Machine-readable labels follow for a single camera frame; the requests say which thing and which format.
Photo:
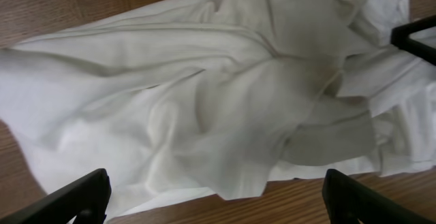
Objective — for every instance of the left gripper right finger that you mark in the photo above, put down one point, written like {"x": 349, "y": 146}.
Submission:
{"x": 349, "y": 202}

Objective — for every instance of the white t-shirt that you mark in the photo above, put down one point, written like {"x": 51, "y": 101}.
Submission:
{"x": 187, "y": 98}

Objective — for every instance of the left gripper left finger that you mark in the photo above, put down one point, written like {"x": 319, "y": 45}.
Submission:
{"x": 83, "y": 201}

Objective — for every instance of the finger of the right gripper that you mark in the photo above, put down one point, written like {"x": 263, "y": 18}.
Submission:
{"x": 400, "y": 37}

